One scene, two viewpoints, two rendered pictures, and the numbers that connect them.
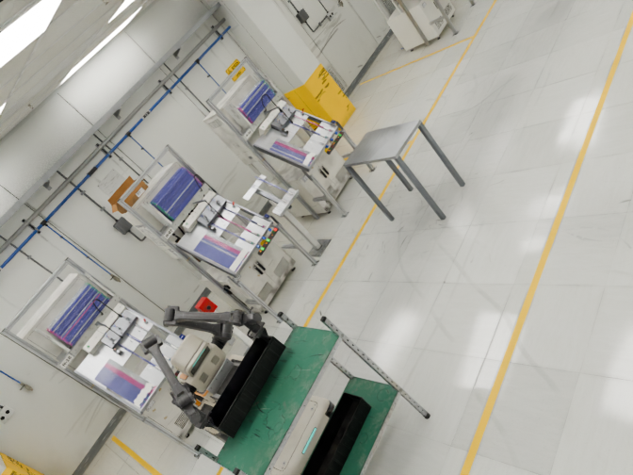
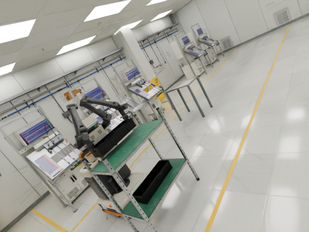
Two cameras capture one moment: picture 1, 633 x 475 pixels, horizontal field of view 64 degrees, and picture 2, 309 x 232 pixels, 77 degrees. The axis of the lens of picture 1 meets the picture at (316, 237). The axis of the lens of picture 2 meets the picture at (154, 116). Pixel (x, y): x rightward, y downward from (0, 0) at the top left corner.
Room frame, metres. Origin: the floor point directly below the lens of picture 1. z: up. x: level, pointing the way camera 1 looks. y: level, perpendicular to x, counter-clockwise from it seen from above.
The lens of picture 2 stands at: (0.25, 0.89, 1.61)
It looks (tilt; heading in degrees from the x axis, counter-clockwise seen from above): 15 degrees down; 346
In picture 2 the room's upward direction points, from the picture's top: 30 degrees counter-clockwise
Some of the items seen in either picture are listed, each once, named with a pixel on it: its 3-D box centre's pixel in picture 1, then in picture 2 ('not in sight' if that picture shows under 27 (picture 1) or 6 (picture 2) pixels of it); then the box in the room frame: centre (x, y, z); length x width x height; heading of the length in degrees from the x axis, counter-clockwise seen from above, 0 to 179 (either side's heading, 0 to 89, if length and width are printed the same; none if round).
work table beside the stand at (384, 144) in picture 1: (403, 174); (188, 99); (4.19, -1.00, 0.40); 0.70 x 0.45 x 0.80; 24
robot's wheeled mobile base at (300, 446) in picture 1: (289, 435); (126, 192); (2.95, 1.16, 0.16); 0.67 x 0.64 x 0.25; 30
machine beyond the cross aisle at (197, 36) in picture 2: not in sight; (201, 45); (8.34, -4.83, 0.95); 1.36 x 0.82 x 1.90; 29
